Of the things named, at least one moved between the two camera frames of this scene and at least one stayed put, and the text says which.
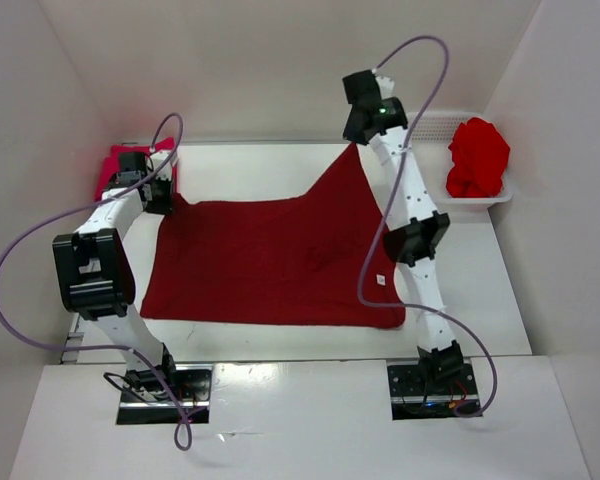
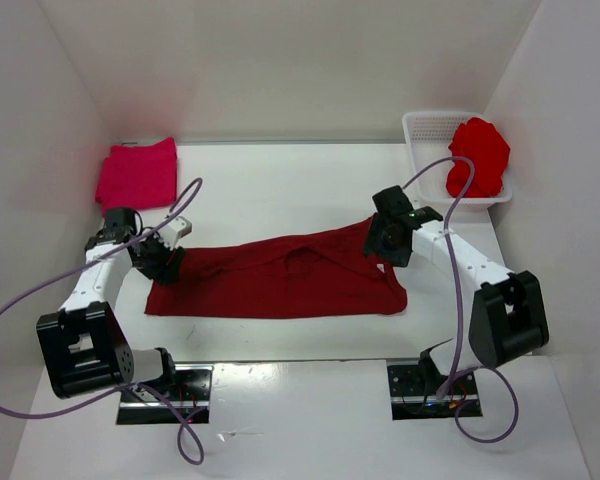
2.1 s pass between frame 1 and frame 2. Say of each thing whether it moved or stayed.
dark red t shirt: moved
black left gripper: moved
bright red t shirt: stayed
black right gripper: moved
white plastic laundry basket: stayed
